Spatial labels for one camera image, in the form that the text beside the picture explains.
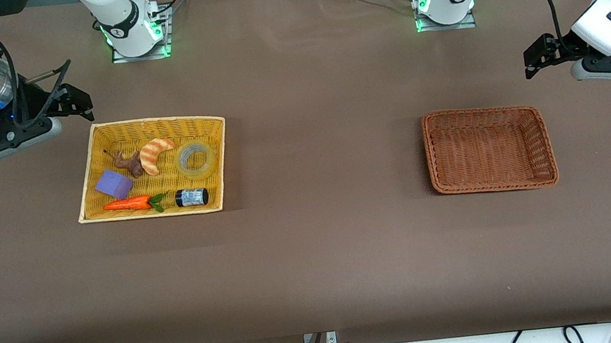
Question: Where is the clear yellowish tape roll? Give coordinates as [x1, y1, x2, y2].
[174, 139, 220, 180]

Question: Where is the brown toy animal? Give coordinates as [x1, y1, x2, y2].
[104, 145, 146, 182]

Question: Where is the purple cube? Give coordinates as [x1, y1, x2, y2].
[93, 167, 136, 202]

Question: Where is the toy croissant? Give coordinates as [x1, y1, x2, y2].
[137, 137, 180, 178]

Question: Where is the brown wicker basket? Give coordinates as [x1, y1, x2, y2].
[420, 97, 561, 202]

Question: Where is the orange toy carrot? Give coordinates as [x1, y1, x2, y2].
[102, 191, 170, 220]

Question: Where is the yellow wicker basket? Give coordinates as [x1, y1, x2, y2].
[67, 108, 237, 229]

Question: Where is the small black jar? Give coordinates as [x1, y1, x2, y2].
[174, 186, 211, 209]

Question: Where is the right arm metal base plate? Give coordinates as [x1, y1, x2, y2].
[106, 5, 175, 65]

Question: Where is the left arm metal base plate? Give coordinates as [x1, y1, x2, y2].
[413, 0, 478, 35]

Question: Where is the silver table edge bracket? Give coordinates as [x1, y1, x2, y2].
[302, 330, 337, 343]

